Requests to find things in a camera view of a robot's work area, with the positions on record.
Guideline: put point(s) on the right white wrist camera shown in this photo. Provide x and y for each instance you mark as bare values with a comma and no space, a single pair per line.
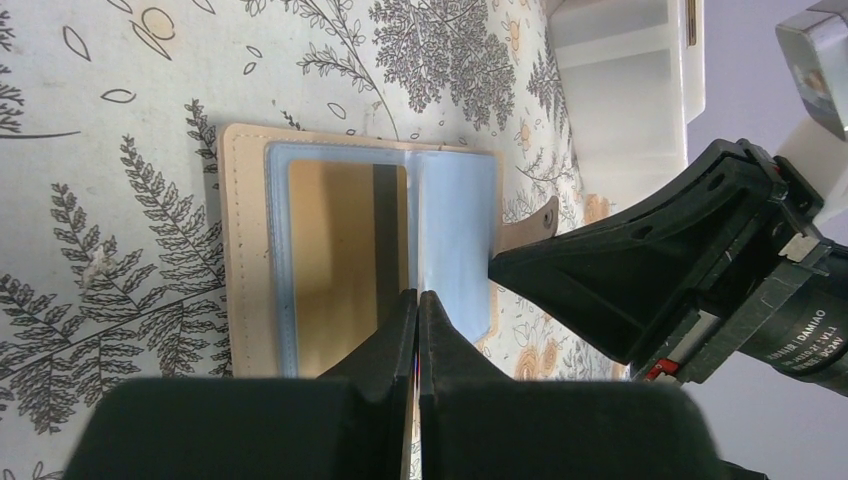
814,45

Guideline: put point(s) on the beige card holder wallet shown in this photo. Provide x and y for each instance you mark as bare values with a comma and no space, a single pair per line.
454,227

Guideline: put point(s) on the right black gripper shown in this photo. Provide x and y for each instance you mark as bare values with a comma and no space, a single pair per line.
698,255

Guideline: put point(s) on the white card box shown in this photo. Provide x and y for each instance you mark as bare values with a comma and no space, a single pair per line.
633,78

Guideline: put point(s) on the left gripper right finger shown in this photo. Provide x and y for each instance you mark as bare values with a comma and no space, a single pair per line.
478,423

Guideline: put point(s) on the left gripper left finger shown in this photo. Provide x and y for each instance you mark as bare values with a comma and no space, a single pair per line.
351,422

